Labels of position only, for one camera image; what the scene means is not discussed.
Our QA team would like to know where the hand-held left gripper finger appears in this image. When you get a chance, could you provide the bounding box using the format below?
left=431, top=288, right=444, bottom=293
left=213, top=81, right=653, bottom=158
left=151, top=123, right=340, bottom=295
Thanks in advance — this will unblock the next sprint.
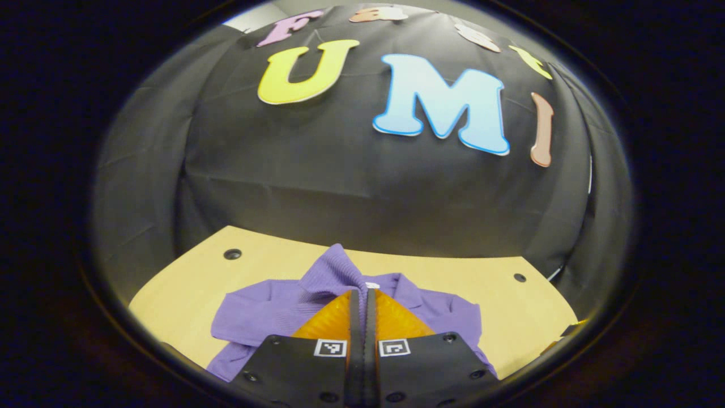
left=363, top=288, right=500, bottom=408
left=227, top=289, right=364, bottom=408

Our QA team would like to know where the purple knit cardigan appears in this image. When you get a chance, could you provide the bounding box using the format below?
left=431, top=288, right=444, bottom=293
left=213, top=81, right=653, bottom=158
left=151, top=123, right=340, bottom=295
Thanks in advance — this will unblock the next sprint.
left=205, top=244, right=498, bottom=383

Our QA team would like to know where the black backdrop cloth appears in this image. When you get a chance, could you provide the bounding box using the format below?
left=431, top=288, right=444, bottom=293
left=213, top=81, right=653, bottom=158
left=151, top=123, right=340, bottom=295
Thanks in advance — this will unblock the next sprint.
left=91, top=3, right=635, bottom=318

